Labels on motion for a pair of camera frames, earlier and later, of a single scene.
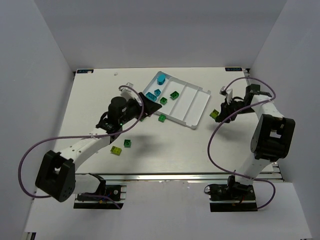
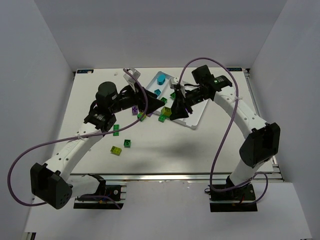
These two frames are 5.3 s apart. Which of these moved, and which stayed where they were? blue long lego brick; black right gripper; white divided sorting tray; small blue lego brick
Moved: black right gripper
Stayed: small blue lego brick; blue long lego brick; white divided sorting tray
